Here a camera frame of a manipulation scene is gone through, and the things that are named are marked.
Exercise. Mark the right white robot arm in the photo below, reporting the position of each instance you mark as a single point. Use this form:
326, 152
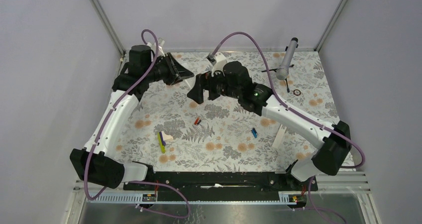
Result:
331, 141

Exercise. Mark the grey microphone on stand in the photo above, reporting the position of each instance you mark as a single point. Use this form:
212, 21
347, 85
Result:
282, 71

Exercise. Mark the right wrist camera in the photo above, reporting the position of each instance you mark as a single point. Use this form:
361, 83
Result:
218, 62

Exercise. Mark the white remote control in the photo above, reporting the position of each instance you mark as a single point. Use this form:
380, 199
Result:
189, 83

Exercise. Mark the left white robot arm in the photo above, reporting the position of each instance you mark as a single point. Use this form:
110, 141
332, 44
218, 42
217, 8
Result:
95, 162

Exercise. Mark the blue battery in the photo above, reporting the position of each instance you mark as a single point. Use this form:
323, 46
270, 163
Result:
254, 132

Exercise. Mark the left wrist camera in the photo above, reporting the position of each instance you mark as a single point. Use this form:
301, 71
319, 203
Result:
157, 47

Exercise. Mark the purple green block stack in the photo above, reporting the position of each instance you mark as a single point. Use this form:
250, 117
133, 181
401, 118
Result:
163, 139

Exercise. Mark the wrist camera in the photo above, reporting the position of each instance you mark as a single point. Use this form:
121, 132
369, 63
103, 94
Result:
218, 62
157, 47

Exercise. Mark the white rectangular stick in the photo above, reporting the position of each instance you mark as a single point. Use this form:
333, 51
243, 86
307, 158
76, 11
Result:
279, 138

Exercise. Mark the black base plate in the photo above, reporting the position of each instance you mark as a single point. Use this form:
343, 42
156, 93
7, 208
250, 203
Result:
222, 186

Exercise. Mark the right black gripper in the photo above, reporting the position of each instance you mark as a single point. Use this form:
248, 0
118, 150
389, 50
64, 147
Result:
204, 81

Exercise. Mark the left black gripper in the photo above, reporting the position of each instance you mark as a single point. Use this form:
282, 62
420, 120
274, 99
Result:
176, 72

